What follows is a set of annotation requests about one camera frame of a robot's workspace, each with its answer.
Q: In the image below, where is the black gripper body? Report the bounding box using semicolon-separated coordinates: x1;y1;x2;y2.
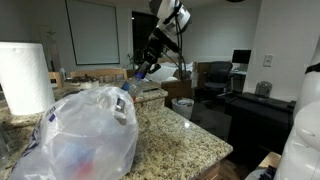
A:
143;41;166;66

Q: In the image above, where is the Fiji water bottle blue cap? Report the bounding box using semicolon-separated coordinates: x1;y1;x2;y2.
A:
120;71;146;104

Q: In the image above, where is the translucent plastic shopping bag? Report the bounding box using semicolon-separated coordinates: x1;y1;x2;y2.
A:
9;86;140;180

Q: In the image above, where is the green house plant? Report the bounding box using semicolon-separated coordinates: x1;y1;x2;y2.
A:
126;51;143;69

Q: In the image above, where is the white bucket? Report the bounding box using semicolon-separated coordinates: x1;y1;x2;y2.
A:
171;97;195;120

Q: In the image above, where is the black office chair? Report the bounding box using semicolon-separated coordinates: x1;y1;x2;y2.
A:
203;60;234;99

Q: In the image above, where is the black computer monitor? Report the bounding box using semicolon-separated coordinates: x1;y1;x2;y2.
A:
231;49;253;65

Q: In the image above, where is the gray dome jar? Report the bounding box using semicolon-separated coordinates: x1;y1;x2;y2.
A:
254;80;273;99

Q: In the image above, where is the black low cabinet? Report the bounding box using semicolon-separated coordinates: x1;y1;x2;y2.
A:
224;91;298;168

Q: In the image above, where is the white paper towel roll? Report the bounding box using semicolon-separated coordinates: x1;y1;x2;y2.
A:
0;41;55;117

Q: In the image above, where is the wooden base board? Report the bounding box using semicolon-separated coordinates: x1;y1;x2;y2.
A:
256;151;283;171

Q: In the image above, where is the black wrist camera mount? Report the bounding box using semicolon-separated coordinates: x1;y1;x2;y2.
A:
152;28;181;54

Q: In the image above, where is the wall whiteboard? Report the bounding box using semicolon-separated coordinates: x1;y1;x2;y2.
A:
64;0;121;66

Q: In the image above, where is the small wall crucifix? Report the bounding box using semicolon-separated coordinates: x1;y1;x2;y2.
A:
45;28;57;38

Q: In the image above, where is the white light switch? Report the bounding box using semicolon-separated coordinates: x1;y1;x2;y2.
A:
262;53;275;68

